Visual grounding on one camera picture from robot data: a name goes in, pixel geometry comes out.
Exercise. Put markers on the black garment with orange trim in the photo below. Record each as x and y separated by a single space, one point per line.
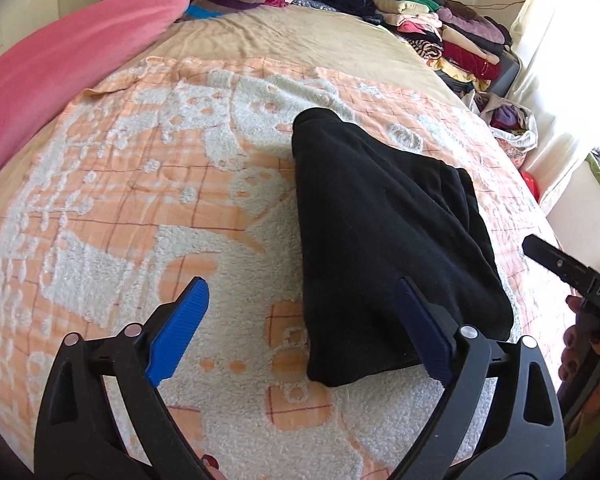
380 240

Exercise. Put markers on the orange white printed towel blanket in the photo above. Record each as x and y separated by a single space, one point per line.
155 185

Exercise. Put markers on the white curtain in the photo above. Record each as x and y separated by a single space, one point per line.
560 60

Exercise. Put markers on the dark grey box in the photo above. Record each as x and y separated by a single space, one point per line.
507 77

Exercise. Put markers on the beige bed sheet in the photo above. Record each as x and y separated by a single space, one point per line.
305 40

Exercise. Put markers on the white wardrobe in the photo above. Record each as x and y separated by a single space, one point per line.
25 0

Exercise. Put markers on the red plastic object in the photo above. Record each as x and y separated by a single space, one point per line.
532 185

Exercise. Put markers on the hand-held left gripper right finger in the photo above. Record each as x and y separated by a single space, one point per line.
427 332

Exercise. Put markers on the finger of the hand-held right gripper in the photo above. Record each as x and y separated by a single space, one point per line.
555 260

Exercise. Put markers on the white bag of clothes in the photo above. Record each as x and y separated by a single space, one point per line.
515 127

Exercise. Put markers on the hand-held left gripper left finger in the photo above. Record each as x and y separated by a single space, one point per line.
177 330

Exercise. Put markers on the pile of folded clothes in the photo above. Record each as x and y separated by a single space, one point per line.
440 30

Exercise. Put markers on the pink blanket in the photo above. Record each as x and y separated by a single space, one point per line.
70 55

